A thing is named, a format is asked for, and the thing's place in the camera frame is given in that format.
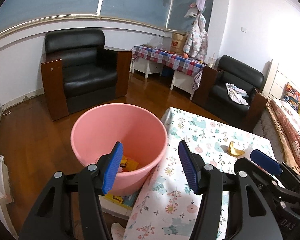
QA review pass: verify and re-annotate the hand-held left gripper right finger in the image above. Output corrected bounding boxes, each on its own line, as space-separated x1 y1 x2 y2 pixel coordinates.
178 140 283 240

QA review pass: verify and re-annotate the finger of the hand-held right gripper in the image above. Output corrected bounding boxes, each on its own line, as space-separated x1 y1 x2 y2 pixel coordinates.
234 158 300 207
250 149 300 193

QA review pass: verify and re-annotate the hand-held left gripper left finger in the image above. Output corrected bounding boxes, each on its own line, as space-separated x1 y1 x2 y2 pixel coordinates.
19 141 124 240

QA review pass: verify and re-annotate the banana peel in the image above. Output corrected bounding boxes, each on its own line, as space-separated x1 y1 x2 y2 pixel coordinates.
226 141 245 156

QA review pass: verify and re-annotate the pink plastic bucket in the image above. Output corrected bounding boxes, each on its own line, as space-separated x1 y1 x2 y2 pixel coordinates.
70 103 168 197

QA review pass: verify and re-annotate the bed with floral blanket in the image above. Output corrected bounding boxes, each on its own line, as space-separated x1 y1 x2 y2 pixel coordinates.
265 100 300 180

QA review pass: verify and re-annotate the grey floor mat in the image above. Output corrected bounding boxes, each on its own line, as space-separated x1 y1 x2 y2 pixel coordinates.
252 110 275 140

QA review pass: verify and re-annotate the pink dotted quilt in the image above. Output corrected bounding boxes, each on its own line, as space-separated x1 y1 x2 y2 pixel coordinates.
270 98 300 170

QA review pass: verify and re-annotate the colourful printed pillow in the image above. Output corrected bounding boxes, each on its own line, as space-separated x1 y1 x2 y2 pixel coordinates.
282 82 300 109

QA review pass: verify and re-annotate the crumpled light cloth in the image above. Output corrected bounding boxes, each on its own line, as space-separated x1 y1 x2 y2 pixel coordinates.
226 83 249 105

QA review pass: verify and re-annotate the cream bed headboard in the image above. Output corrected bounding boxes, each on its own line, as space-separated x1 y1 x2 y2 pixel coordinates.
262 59 300 100

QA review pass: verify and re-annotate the black leather armchair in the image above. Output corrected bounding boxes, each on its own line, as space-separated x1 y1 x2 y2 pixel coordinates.
41 28 133 122
192 55 268 133

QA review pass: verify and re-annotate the table with checkered cloth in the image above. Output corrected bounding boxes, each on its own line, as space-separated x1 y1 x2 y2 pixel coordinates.
131 45 205 92

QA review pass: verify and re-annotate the brown paper bag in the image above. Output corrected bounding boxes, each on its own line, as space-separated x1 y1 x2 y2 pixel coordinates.
170 32 188 54

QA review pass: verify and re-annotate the patterned puffer jacket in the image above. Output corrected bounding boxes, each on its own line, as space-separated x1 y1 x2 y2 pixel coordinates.
183 13 208 61

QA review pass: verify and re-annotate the clear plastic bag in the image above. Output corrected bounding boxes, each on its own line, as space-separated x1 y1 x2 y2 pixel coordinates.
142 35 163 49

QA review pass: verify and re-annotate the white hat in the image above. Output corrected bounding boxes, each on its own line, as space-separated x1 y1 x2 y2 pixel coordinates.
184 2 199 18

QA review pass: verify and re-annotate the purple hat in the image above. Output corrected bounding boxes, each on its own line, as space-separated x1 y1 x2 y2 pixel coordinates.
196 0 210 12

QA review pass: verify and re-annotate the window with blue blinds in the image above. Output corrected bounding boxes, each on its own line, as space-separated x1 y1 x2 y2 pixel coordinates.
0 0 215 44

